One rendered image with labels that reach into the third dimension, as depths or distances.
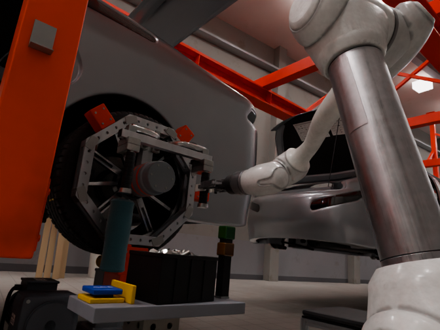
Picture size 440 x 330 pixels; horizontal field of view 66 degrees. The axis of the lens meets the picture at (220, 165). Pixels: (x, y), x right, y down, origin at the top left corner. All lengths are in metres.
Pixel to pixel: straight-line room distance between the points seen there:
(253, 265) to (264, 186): 7.54
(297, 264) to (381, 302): 9.18
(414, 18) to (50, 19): 0.96
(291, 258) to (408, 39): 8.85
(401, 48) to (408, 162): 0.32
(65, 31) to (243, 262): 7.61
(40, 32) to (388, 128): 0.96
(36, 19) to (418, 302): 1.12
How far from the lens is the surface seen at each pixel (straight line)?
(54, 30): 1.19
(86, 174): 1.40
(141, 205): 1.59
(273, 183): 1.08
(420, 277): 0.51
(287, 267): 9.42
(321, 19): 0.69
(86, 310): 0.83
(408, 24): 0.84
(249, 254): 8.50
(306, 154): 1.18
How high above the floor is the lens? 0.58
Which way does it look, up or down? 14 degrees up
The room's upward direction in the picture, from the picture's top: 5 degrees clockwise
